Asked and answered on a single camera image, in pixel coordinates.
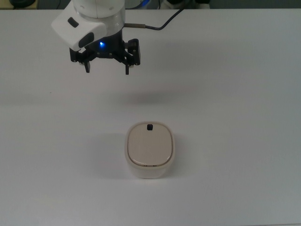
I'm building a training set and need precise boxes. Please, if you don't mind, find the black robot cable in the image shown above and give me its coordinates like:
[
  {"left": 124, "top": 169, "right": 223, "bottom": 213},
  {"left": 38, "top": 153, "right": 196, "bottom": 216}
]
[{"left": 124, "top": 8, "right": 187, "bottom": 31}]

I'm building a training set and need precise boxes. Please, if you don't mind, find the dark background object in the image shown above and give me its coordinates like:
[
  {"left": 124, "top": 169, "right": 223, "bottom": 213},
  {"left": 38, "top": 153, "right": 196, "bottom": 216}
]
[{"left": 12, "top": 0, "right": 36, "bottom": 8}]

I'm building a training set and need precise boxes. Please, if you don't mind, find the small white trash can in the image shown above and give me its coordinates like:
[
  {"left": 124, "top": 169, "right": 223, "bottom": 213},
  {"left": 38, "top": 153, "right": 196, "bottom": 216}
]
[{"left": 124, "top": 121, "right": 176, "bottom": 180}]

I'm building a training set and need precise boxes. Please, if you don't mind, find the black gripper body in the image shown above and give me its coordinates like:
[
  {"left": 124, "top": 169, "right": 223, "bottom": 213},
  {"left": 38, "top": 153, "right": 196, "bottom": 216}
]
[{"left": 86, "top": 28, "right": 129, "bottom": 60}]

